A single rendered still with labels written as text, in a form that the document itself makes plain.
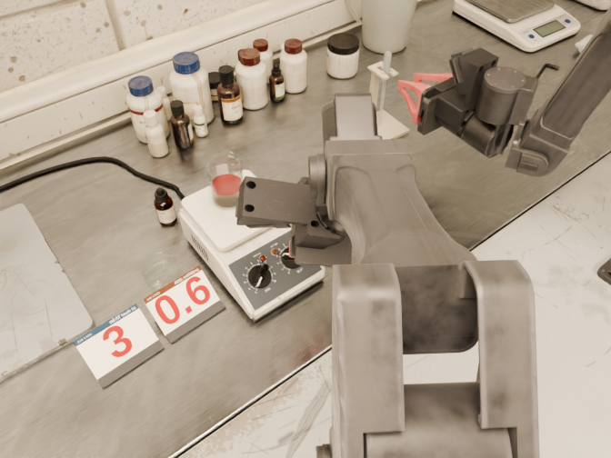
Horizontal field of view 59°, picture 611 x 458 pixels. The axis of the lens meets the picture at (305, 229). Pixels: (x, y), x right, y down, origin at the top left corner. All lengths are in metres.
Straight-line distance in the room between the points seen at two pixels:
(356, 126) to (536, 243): 0.48
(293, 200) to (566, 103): 0.40
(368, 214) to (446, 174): 0.67
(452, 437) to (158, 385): 0.52
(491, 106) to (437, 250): 0.53
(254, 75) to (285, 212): 0.55
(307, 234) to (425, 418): 0.32
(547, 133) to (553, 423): 0.38
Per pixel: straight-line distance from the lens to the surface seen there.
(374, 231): 0.31
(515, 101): 0.81
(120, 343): 0.77
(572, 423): 0.77
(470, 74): 0.82
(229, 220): 0.77
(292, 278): 0.76
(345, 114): 0.53
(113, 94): 1.10
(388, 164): 0.41
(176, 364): 0.75
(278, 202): 0.55
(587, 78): 0.78
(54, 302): 0.85
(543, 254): 0.91
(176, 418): 0.72
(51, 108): 1.08
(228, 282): 0.76
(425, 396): 0.28
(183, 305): 0.78
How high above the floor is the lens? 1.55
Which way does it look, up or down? 48 degrees down
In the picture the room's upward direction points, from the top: straight up
